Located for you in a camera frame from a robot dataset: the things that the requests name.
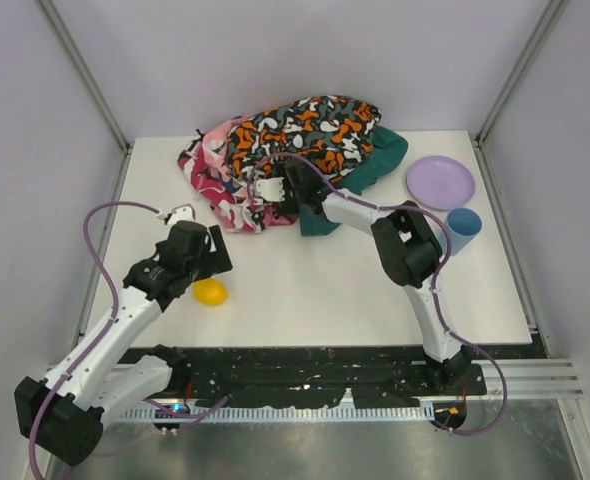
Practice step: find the yellow lemon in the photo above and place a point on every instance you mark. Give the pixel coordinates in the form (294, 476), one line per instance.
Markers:
(210, 292)

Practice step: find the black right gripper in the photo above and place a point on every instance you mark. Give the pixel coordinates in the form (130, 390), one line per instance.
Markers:
(292, 176)

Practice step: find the pink patterned cloth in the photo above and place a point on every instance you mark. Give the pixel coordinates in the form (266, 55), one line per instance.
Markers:
(203, 164)

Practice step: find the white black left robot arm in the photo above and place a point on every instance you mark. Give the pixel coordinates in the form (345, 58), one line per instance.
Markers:
(67, 410)

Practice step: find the orange black camouflage shorts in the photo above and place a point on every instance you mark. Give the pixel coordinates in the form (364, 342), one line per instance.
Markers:
(332, 131)

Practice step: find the blue plastic cup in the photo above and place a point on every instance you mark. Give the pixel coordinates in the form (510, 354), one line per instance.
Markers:
(462, 226)

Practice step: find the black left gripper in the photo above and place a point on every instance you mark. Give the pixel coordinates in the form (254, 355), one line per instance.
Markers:
(220, 250)

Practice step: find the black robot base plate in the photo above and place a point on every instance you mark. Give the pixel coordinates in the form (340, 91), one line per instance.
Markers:
(318, 377)

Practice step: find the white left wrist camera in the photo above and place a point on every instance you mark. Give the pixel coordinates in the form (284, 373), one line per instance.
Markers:
(178, 214)

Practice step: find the lilac plastic plate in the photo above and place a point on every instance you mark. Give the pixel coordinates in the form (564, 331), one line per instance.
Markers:
(440, 182)

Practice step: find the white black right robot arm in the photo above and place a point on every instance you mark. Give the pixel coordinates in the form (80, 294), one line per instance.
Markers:
(409, 253)

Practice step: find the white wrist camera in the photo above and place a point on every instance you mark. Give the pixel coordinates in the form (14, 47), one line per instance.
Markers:
(178, 214)
(270, 189)

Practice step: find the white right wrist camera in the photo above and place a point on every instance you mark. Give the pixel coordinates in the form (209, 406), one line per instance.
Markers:
(270, 189)

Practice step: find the teal green cloth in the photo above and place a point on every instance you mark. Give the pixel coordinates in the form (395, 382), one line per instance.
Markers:
(389, 149)

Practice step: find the white slotted cable duct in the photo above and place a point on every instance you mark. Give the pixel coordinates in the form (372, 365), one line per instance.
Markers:
(345, 412)

